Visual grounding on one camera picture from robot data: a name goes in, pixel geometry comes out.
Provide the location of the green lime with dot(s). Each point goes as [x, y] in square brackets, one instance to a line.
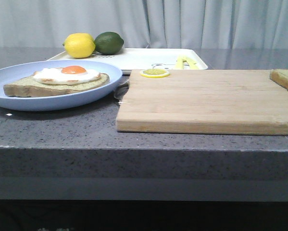
[108, 43]

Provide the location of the light blue plate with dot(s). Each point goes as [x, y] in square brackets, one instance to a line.
[16, 72]

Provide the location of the fried egg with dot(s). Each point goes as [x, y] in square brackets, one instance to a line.
[69, 75]

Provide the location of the bread slice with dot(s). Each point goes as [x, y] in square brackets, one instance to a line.
[280, 76]
[27, 87]

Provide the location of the white rectangular tray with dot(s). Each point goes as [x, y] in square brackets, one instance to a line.
[143, 58]

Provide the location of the white curtain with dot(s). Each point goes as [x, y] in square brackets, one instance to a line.
[192, 24]

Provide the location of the lemon slice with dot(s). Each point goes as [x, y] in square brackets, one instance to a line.
[154, 73]

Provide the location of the metal cutting board handle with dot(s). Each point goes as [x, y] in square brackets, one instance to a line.
[120, 91]

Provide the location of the wooden cutting board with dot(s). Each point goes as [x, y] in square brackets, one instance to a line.
[245, 102]

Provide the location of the yellow fry pieces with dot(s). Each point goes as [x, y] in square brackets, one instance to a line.
[181, 60]

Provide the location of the yellow lemon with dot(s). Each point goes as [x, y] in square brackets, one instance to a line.
[79, 45]

